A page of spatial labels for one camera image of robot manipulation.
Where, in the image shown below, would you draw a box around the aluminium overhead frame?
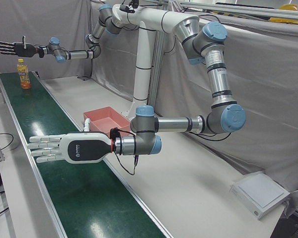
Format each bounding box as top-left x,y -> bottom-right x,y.
163,0 -> 298,21

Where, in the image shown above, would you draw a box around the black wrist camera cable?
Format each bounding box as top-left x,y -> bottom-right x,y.
113,128 -> 140,176

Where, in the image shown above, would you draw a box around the yellow hard hat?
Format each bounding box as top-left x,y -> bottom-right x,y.
279,3 -> 298,12
268,16 -> 298,25

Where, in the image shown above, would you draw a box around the aluminium support column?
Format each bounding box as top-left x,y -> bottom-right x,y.
148,31 -> 165,110

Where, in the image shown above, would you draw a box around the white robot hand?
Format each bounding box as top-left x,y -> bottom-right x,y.
28,118 -> 114,164

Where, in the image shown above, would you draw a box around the black head camera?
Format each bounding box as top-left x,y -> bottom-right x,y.
119,0 -> 140,13

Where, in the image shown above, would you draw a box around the white flat box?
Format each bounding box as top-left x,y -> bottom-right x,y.
229,173 -> 291,221

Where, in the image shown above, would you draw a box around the pink plastic basket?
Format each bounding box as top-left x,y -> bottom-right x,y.
83,106 -> 131,137

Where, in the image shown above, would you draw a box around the black elbow cable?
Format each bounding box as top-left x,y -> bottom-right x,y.
188,130 -> 232,142

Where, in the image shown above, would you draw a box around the black shoulder cable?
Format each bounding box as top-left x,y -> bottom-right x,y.
198,13 -> 229,26

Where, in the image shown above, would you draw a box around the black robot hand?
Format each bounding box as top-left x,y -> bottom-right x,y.
0,36 -> 38,58

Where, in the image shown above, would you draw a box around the green conveyor belt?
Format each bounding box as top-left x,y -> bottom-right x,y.
0,71 -> 174,238

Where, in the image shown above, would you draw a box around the black floor cable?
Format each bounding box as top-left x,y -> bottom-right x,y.
0,133 -> 17,151

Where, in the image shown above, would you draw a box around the white robot torso stand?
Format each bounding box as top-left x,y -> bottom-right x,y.
111,3 -> 199,117

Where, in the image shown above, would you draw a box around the orange drink bottle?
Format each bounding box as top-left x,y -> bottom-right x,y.
16,58 -> 32,90

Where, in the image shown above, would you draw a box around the grey cloth backdrop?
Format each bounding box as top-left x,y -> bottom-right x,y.
0,0 -> 298,214

